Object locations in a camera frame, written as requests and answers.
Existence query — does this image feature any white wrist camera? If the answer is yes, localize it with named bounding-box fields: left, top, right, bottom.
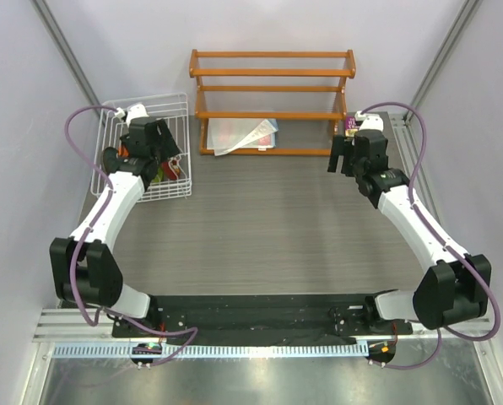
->
left=114, top=103, right=149, bottom=126
left=354, top=111, right=384, bottom=132

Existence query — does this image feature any purple cable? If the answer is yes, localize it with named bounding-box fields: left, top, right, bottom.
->
left=355, top=101, right=502, bottom=370
left=64, top=105, right=198, bottom=366

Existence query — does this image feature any orange plate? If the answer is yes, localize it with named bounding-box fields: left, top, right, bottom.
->
left=118, top=144, right=129, bottom=158

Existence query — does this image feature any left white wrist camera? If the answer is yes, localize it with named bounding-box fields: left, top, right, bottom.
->
left=114, top=103, right=149, bottom=126

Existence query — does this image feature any purple treehouse book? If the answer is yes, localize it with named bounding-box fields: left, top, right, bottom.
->
left=344, top=116, right=360, bottom=138

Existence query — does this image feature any red patterned plate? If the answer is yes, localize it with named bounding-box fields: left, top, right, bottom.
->
left=160, top=155, right=181, bottom=181

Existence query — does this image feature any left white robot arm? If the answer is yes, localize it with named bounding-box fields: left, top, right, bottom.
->
left=49, top=116, right=181, bottom=337

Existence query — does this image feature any lime green plate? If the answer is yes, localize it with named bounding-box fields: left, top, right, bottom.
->
left=151, top=166, right=165, bottom=184

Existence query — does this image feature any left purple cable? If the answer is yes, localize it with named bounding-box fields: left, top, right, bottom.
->
left=64, top=105, right=198, bottom=366

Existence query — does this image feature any dark teal plate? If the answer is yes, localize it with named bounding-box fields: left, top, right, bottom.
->
left=101, top=147, right=120, bottom=175

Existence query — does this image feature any clear plastic document bag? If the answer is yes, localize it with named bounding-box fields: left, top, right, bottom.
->
left=207, top=118, right=279, bottom=156

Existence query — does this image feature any white wire dish rack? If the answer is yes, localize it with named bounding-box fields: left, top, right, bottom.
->
left=95, top=93, right=192, bottom=203

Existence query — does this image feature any slotted cable duct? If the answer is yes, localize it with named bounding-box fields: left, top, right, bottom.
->
left=52, top=341, right=369, bottom=359

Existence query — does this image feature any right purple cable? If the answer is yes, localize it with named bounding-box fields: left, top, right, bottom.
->
left=355, top=101, right=502, bottom=370

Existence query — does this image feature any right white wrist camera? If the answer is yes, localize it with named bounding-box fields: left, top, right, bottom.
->
left=354, top=111, right=384, bottom=132

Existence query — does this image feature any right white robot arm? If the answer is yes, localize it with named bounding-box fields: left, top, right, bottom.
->
left=328, top=129, right=491, bottom=333

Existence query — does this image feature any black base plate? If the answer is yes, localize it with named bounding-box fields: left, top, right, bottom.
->
left=111, top=289, right=414, bottom=348

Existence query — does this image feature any orange wooden shelf rack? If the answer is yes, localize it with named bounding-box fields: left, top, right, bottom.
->
left=188, top=49, right=357, bottom=157

